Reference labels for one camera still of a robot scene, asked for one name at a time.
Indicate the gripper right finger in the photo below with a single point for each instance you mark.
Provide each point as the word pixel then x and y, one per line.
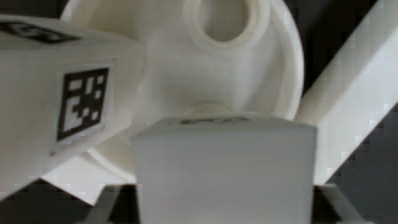
pixel 333 208

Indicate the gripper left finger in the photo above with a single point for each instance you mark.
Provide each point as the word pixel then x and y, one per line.
pixel 117 207

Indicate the white round stool seat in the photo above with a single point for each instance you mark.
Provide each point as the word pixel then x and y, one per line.
pixel 225 63

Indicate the white front fence bar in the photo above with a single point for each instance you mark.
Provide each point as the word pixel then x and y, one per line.
pixel 86 174

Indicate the white fence bar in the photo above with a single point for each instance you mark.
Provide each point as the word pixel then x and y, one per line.
pixel 86 174
pixel 355 93

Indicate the white right fence bar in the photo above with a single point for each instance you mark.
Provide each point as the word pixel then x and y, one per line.
pixel 355 93

